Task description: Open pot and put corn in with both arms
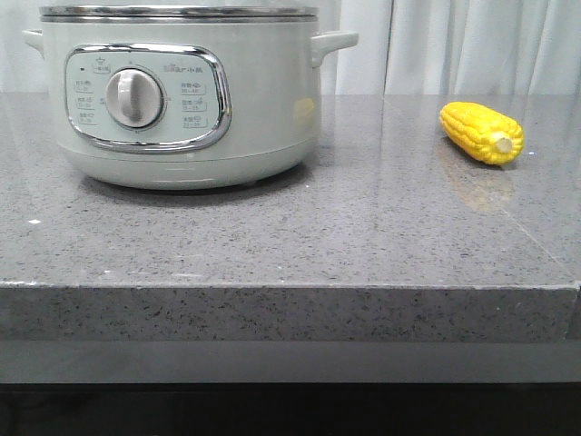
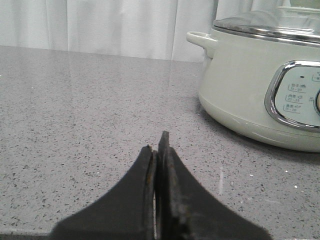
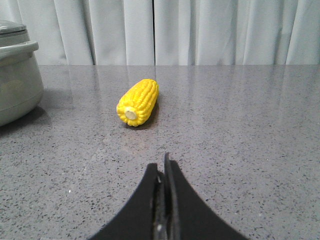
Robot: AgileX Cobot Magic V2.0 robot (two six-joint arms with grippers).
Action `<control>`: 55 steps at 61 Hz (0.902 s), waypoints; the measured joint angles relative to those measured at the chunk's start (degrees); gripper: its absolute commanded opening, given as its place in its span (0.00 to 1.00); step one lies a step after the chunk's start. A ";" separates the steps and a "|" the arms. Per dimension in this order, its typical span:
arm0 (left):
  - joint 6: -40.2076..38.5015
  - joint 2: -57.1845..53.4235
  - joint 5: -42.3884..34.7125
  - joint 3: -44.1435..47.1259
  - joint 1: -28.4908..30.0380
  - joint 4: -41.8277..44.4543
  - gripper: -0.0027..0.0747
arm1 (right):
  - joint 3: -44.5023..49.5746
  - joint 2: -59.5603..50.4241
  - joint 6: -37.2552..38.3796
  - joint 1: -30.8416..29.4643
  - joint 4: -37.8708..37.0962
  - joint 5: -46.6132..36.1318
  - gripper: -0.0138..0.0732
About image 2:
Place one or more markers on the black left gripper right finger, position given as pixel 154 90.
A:
pixel 185 210

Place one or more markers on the beige pot dial knob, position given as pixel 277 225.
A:
pixel 317 102

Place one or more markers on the pale green electric pot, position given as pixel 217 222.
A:
pixel 261 87

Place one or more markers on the white curtain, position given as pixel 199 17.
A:
pixel 152 29

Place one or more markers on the glass pot lid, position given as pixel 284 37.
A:
pixel 291 23

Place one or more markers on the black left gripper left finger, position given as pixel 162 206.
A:
pixel 126 212

